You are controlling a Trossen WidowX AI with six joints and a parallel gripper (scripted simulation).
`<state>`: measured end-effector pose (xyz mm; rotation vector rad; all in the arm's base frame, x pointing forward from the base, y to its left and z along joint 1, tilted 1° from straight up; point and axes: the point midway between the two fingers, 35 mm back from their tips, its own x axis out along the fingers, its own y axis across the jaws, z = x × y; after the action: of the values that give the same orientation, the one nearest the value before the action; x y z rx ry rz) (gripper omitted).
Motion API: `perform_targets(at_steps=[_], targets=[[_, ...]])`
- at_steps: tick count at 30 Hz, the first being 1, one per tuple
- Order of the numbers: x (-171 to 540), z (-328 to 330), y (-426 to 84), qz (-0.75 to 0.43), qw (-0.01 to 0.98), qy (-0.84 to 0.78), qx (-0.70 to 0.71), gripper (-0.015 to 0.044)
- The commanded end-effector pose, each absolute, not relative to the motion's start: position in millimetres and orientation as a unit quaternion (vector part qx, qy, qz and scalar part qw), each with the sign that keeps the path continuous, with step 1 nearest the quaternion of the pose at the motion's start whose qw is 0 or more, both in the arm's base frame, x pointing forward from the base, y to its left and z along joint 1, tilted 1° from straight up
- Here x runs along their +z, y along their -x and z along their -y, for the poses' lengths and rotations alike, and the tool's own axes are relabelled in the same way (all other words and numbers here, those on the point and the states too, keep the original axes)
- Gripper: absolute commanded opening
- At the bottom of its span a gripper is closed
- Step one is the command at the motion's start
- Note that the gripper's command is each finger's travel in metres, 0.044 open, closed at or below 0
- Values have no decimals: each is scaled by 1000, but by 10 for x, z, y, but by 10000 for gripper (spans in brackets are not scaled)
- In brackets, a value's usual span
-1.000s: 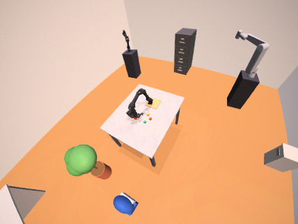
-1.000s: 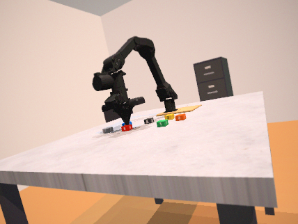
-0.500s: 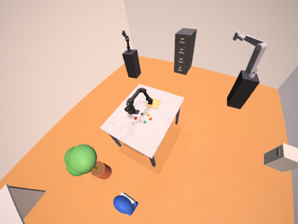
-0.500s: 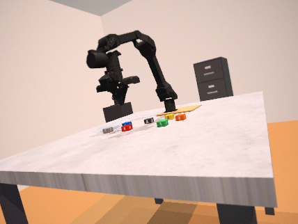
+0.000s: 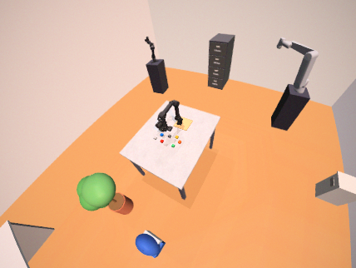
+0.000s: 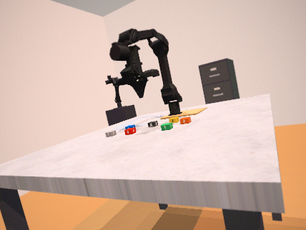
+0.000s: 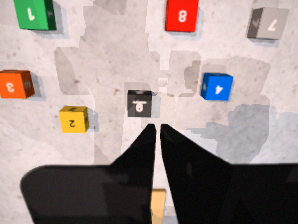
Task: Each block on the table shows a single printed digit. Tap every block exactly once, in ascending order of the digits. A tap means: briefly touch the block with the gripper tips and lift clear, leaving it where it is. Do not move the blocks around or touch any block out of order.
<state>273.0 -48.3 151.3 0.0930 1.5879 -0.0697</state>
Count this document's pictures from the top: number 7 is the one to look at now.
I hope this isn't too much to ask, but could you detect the green block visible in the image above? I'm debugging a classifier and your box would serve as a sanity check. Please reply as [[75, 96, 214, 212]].
[[14, 0, 57, 31]]

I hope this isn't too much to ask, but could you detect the blue block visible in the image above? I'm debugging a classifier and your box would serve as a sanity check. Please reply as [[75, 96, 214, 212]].
[[201, 73, 233, 100]]

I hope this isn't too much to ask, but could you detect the red block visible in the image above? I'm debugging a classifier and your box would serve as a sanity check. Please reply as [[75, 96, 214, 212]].
[[165, 0, 199, 33]]

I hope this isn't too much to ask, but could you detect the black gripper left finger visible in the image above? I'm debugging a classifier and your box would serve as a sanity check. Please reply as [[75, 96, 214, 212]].
[[19, 124, 157, 224]]

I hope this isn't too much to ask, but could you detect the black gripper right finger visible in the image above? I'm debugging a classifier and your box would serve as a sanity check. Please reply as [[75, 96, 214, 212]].
[[160, 124, 298, 224]]

